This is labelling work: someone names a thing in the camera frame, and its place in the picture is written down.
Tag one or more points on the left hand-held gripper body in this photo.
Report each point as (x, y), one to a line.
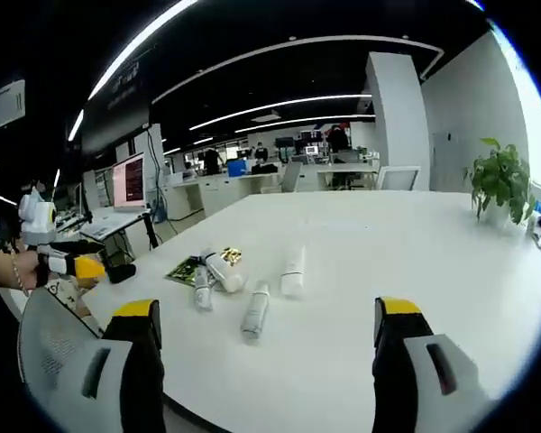
(36, 216)

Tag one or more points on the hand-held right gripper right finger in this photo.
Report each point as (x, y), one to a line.
(433, 383)

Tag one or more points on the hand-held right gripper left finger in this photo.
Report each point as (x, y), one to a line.
(135, 361)

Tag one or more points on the dark green printed skincare sachet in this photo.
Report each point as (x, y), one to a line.
(180, 273)

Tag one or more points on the small white skincare spray bottle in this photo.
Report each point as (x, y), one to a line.
(254, 315)
(203, 293)

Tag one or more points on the large red-collared skincare bottle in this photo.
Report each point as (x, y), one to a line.
(225, 275)

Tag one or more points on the gold foil skincare sachet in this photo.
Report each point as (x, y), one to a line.
(232, 255)

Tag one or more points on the white skincare tube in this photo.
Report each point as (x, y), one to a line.
(293, 275)

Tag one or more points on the blue storage box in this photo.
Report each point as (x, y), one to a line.
(238, 169)

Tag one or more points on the person's left hand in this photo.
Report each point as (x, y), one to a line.
(31, 265)

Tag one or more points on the black oval device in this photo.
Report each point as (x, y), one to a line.
(121, 273)

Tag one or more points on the black-legged laptop stand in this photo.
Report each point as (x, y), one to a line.
(152, 230)

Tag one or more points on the grey mesh office chair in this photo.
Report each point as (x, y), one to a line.
(49, 343)

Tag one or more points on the open laptop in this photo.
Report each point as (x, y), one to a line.
(128, 180)

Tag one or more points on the ceiling air conditioner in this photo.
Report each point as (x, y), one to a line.
(4, 106)

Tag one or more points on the black hanging display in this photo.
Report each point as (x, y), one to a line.
(117, 104)

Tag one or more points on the white office counter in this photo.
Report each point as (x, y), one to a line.
(216, 194)

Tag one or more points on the ceiling light strips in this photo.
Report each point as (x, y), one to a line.
(140, 43)

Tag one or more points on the black bag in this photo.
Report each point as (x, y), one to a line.
(263, 169)

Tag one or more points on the potted green plant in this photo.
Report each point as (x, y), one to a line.
(500, 180)

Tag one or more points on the grey high-back office chair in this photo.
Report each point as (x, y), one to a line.
(292, 176)

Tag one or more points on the white frame chair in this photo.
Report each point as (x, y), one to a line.
(399, 178)

